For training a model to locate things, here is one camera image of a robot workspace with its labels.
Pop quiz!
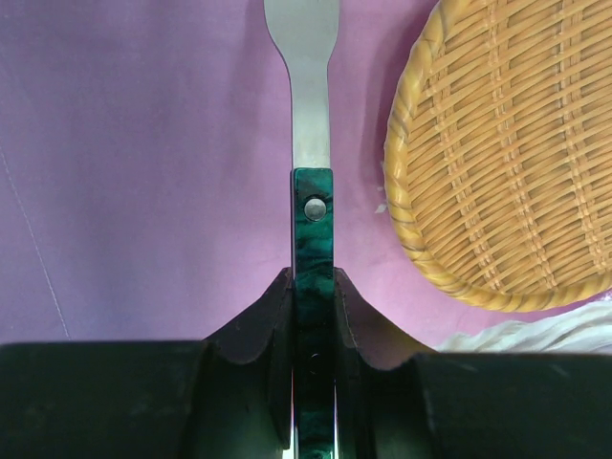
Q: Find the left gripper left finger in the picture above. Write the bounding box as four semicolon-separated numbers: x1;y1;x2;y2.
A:
1;270;293;458

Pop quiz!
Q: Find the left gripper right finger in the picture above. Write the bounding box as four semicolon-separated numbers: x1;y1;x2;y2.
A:
335;270;611;458

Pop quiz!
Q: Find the round orange woven plate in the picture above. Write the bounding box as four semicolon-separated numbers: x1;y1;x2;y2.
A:
384;1;611;313

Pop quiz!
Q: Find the purple printed cloth placemat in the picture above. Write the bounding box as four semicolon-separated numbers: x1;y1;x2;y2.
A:
0;0;612;356

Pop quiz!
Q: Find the metal fork teal handle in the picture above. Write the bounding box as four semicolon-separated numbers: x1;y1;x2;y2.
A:
264;0;339;458

